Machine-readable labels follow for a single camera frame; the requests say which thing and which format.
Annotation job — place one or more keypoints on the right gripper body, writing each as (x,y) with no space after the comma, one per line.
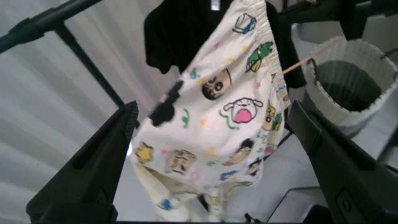
(357,15)

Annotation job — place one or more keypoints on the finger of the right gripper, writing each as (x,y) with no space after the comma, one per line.
(311,12)

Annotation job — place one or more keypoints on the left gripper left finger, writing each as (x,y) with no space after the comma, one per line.
(93,180)

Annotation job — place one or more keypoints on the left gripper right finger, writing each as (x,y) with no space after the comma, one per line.
(342,186)

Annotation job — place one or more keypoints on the cream printed garment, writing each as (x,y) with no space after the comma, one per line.
(217,130)

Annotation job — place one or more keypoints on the black garment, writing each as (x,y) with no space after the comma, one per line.
(174,34)

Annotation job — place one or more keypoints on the white laundry basket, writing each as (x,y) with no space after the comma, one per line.
(348,49)

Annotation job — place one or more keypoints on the white curtain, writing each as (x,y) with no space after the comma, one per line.
(46,109)

